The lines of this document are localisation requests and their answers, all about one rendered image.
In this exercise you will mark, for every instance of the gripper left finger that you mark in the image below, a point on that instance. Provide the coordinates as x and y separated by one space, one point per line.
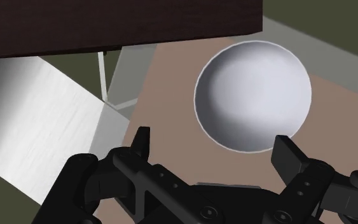
141 183

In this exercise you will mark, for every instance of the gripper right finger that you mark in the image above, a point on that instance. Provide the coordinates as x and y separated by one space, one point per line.
305 186

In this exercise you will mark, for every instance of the white round bowl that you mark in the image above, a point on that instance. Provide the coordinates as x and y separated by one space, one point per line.
253 93

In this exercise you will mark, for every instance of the brushed silver metal box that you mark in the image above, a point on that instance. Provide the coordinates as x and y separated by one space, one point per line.
36 124

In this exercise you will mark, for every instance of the thin white metal frame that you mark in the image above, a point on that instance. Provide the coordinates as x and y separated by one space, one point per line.
103 77

